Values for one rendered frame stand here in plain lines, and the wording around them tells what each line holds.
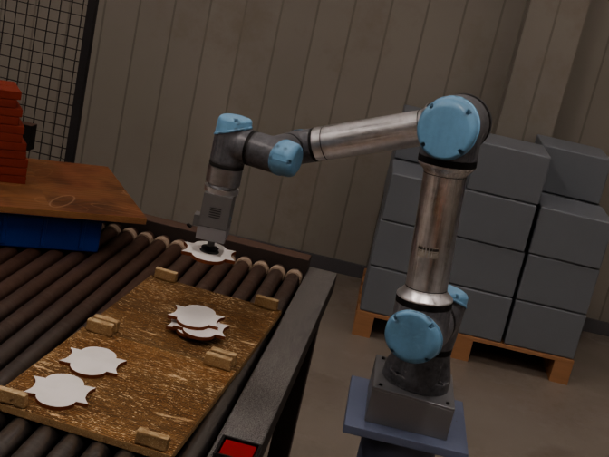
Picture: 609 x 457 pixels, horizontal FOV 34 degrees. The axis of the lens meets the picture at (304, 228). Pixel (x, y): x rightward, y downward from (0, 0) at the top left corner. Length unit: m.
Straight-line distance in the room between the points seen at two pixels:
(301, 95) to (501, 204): 1.49
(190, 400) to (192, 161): 4.10
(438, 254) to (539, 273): 3.08
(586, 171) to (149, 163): 2.51
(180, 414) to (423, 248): 0.57
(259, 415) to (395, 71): 3.96
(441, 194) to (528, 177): 2.98
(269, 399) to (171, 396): 0.23
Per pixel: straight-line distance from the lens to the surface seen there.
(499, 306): 5.10
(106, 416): 1.89
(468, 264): 5.03
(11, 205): 2.64
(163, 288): 2.53
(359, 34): 5.79
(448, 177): 1.97
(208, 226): 2.18
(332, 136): 2.18
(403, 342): 2.04
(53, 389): 1.94
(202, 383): 2.07
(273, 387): 2.16
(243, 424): 1.99
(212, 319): 2.30
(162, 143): 6.03
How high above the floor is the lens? 1.81
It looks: 15 degrees down
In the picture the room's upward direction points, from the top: 12 degrees clockwise
